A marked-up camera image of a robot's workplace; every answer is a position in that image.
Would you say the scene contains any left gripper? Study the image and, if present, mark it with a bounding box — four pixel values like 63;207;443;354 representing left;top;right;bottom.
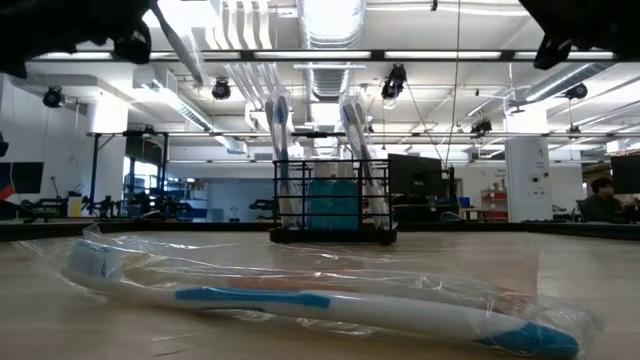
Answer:
0;0;153;79

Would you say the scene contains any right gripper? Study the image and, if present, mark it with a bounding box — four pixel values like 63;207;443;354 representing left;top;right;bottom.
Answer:
518;0;640;71

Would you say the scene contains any orange white toothbrush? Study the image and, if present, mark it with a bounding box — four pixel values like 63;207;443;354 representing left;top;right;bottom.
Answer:
119;249;540;314

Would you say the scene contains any black computer monitor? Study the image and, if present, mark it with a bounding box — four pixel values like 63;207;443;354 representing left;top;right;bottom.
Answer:
609;153;640;196
390;152;445;197

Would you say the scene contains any white building column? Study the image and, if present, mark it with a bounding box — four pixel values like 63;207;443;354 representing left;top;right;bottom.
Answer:
504;135;555;224

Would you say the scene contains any person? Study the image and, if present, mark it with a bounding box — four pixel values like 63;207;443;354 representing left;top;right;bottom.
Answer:
579;177;634;225

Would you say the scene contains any red parts shelving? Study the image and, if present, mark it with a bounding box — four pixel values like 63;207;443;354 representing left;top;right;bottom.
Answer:
480;188;509;221

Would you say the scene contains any black neighbouring station frame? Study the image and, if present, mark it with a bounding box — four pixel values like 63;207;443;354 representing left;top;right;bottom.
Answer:
87;130;640;219

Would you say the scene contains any dark wall screen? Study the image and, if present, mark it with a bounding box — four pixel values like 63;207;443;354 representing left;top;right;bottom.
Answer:
0;161;45;201

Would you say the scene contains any black wire basket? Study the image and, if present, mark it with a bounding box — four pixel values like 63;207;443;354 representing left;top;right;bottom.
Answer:
268;158;399;246

